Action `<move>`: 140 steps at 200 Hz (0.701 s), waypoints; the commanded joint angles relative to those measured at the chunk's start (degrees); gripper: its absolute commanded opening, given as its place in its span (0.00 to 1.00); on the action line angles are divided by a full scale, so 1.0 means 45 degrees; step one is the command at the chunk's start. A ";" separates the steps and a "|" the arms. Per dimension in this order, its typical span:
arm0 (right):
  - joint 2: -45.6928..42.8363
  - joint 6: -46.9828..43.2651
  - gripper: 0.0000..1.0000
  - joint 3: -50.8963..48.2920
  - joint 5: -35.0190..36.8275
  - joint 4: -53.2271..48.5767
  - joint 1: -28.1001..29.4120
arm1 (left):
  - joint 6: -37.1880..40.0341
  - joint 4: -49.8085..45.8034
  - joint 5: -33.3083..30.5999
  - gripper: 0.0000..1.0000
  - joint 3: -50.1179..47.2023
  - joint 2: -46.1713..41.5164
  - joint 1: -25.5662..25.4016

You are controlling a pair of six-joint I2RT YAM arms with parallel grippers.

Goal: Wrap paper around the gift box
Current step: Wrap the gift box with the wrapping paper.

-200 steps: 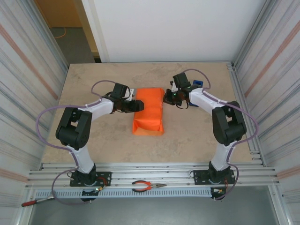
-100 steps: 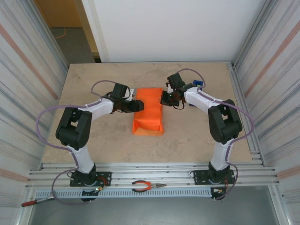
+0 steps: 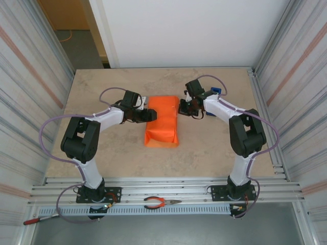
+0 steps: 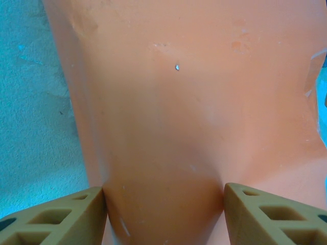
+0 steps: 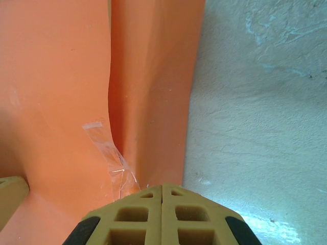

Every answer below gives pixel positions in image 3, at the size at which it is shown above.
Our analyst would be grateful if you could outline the blue tape dispenser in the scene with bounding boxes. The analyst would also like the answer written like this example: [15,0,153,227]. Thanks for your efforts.
[205,86,222,117]

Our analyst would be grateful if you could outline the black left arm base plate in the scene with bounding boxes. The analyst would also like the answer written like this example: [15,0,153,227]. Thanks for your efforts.
[76,186,122,204]

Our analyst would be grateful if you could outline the aluminium rail frame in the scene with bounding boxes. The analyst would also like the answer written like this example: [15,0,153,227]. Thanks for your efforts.
[28,178,306,205]

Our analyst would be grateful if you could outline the white door frame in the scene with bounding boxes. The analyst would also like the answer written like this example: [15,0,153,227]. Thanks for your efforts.
[81,0,121,69]

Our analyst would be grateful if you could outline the aluminium side rail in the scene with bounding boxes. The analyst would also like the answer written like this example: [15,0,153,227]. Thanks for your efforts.
[246,66,291,182]

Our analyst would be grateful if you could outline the orange handled pliers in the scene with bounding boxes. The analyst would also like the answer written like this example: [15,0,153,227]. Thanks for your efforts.
[143,195,182,210]

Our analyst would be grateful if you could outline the grey slotted cable duct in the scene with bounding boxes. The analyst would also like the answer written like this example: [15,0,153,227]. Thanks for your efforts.
[37,205,232,216]

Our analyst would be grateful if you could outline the orange floor cable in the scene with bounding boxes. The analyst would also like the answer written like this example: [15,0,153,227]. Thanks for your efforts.
[59,30,74,43]

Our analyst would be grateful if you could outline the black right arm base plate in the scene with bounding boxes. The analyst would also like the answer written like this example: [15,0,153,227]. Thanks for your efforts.
[211,185,256,202]

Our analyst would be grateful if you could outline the red handled tool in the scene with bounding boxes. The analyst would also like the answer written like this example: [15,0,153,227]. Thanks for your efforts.
[23,214,61,226]

